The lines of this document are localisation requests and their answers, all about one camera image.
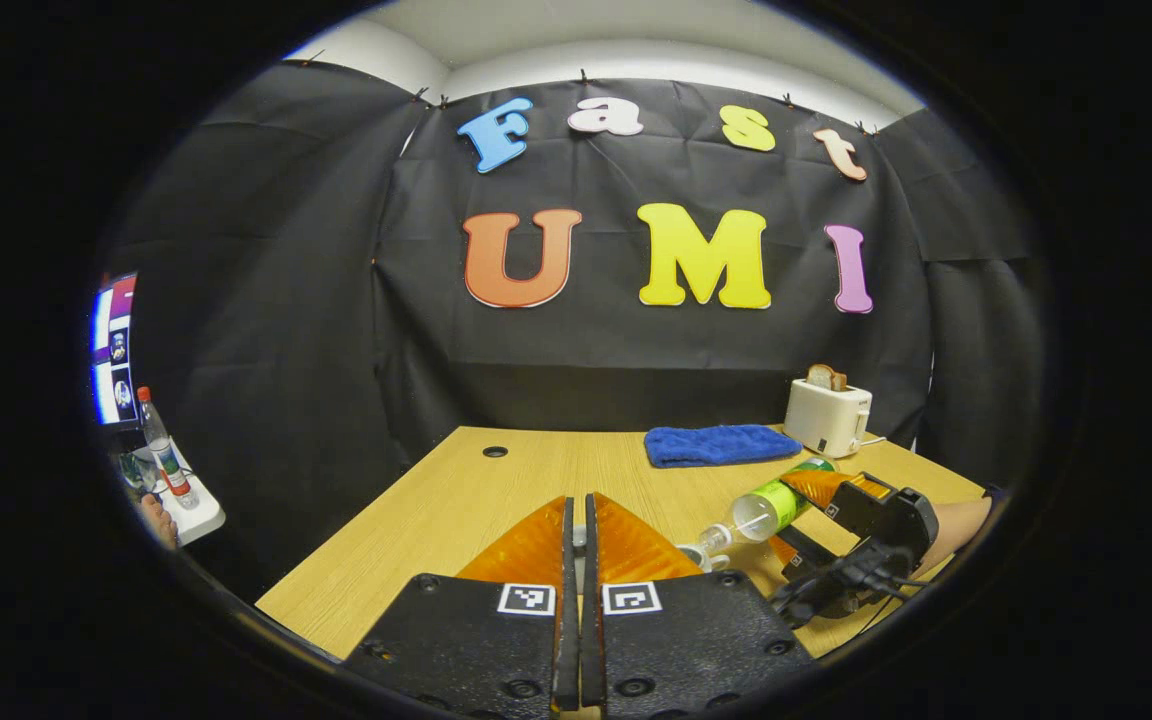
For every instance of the white teacup lid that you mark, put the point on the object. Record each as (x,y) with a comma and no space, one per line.
(579,545)

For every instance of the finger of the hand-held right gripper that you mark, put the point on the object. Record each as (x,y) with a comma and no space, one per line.
(804,555)
(824,488)

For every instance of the computer monitor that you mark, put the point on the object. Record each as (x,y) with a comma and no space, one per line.
(114,350)

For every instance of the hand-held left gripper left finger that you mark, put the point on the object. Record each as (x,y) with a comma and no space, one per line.
(476,640)

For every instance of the bread slice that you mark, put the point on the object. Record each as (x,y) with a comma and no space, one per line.
(826,378)

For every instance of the white toaster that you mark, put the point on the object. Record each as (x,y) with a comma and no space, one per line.
(824,420)

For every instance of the red cap bottle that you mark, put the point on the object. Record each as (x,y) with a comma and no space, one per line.
(164,450)

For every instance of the blue towel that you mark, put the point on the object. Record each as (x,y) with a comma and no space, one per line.
(721,446)

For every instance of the green label water bottle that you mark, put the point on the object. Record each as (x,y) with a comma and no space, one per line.
(766,510)

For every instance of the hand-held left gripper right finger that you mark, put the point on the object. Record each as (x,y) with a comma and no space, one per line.
(686,640)

